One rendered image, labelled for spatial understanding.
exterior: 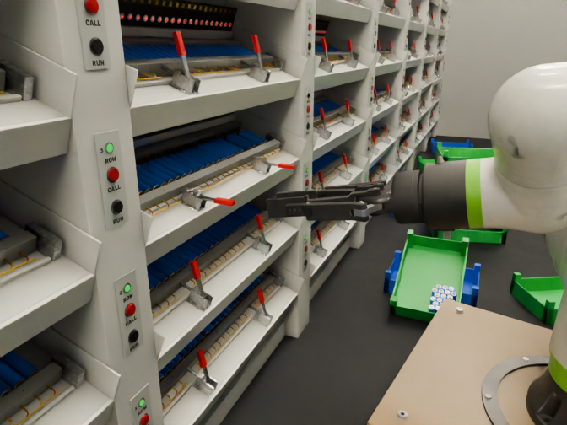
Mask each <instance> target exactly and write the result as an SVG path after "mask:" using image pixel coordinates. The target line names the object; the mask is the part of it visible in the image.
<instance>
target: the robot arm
mask: <svg viewBox="0 0 567 425"><path fill-rule="evenodd" d="M488 129H489V136H490V140H491V143H492V148H493V152H494V157H492V158H485V159H467V160H457V161H446V162H445V160H443V158H442V156H438V159H437V161H436V163H427V164H426V165H425V166H424V169H423V171H422V170H421V169H420V170H409V171H399V172H396V174H394V176H393V178H392V182H391V185H387V184H386V180H378V181H373V182H365V183H356V184H347V185H338V186H326V187H324V189H319V190H318V191H317V190H309V191H286V192H277V193H276V194H275V195H276V198H268V199H267V200H266V203H267V210H268V216H269V217H270V218H286V217H306V220H308V221H318V220H320V221H352V220H353V221H359V222H364V223H365V222H367V221H369V215H370V216H380V215H382V214H383V213H393V215H394V216H395V219H396V221H397V222H398V223H400V224H413V223H424V222H425V223H426V226H427V227H428V228H429V229H434V230H435V231H436V232H438V231H442V232H443V235H444V236H443V238H444V239H450V238H451V231H456V229H514V230H519V231H525V232H529V233H534V234H545V240H546V245H547V247H548V251H549V254H550V255H551V258H552V260H553V263H554V265H555V268H556V270H557V273H558V274H559V278H560V281H561V282H562V284H563V287H564V291H563V295H562V298H561V301H560V305H559V310H558V313H557V317H556V320H555V323H554V327H553V332H552V335H551V339H550V343H549V363H548V366H547V368H546V370H545V372H544V373H543V374H542V375H541V376H540V377H539V378H537V379H535V380H534V381H533V382H532V383H531V384H530V386H529V388H528V391H527V395H526V408H527V412H528V414H529V416H530V418H531V419H532V421H533V422H534V424H535V425H567V62H556V63H547V64H540V65H536V66H533V67H529V68H526V69H524V70H522V71H520V72H518V73H517V74H515V75H514V76H512V77H511V78H509V79H508V80H507V81H506V82H505V83H504V84H503V85H502V86H501V87H500V88H499V90H498V91H497V93H496V94H495V96H494V97H493V99H492V102H491V104H490V107H489V113H488Z"/></svg>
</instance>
